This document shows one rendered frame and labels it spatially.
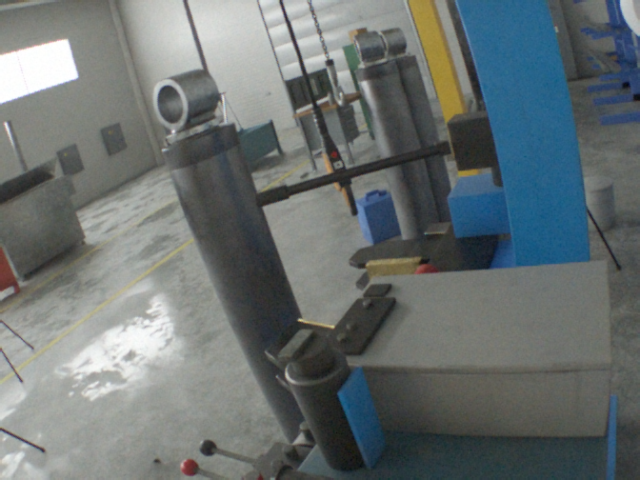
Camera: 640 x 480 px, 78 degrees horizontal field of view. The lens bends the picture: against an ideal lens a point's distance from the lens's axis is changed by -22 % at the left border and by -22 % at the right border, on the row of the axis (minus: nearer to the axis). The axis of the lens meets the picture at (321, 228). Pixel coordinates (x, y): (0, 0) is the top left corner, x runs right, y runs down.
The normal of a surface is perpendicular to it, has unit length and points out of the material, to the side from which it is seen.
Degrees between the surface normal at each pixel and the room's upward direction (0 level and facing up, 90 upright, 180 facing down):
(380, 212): 90
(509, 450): 0
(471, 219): 90
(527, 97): 90
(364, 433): 90
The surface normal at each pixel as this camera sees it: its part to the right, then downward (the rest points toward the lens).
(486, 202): -0.46, 0.42
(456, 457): -0.29, -0.90
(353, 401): 0.84, -0.08
